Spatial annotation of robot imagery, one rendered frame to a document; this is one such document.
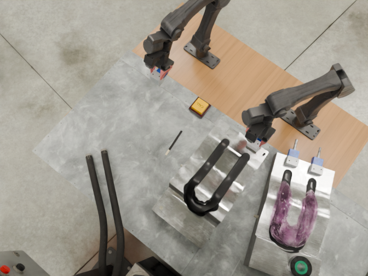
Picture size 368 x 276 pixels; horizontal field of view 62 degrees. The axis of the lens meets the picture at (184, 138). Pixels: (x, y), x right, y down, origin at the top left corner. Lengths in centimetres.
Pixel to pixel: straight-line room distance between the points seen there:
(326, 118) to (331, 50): 133
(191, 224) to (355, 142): 87
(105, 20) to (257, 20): 131
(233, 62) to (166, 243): 95
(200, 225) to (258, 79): 78
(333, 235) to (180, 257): 66
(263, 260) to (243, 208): 24
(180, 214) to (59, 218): 121
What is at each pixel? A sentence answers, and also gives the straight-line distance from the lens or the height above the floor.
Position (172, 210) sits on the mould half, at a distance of 133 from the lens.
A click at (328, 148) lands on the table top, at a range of 159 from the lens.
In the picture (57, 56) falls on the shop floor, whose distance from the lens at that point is 282.
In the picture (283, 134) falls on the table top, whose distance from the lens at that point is 154.
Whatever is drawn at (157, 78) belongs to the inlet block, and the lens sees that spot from 142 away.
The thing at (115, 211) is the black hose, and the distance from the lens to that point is 132.
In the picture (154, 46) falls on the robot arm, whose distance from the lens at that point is 126.
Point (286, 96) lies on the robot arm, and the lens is 113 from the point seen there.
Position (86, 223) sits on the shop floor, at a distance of 229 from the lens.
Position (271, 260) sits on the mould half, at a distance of 131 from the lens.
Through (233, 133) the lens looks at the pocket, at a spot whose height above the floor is 86.
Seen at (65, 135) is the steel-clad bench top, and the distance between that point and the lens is 157.
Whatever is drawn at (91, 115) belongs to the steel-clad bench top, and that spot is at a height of 80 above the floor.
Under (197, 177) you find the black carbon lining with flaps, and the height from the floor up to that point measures 91.
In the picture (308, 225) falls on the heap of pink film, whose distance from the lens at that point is 137.
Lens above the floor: 218
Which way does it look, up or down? 71 degrees down
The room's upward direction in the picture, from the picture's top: 1 degrees counter-clockwise
